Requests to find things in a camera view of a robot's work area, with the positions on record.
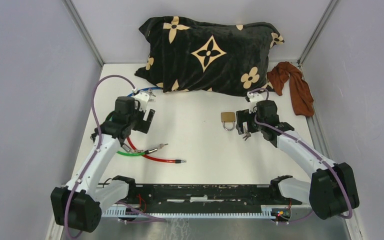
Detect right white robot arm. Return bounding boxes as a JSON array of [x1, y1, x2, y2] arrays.
[[235, 100, 360, 220]]

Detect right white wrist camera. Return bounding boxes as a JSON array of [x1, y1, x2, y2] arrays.
[[245, 92, 266, 103]]

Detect purple cable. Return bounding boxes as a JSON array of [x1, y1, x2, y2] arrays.
[[247, 87, 354, 220], [63, 74, 138, 239]]

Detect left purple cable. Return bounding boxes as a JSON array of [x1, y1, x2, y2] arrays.
[[63, 74, 138, 239]]

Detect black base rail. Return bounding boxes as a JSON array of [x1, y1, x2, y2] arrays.
[[102, 184, 303, 222]]

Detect brass padlock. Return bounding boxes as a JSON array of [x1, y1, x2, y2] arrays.
[[220, 112, 236, 131]]

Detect brown cloth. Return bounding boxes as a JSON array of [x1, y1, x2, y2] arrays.
[[267, 61, 315, 117]]

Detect padlock keys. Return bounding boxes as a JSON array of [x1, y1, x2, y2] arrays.
[[242, 132, 252, 141]]

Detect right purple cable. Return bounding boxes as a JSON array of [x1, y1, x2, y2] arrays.
[[247, 87, 354, 220]]

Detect black floral pillow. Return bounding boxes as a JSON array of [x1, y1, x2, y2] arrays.
[[135, 16, 285, 97]]

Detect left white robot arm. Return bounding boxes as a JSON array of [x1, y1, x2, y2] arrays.
[[50, 92, 155, 233]]

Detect green cable lock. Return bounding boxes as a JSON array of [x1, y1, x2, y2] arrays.
[[116, 151, 145, 157]]

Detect red cable lock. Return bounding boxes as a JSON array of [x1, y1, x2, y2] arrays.
[[141, 143, 187, 164]]

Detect blue cable lock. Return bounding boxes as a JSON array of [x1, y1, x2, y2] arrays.
[[128, 86, 163, 97]]

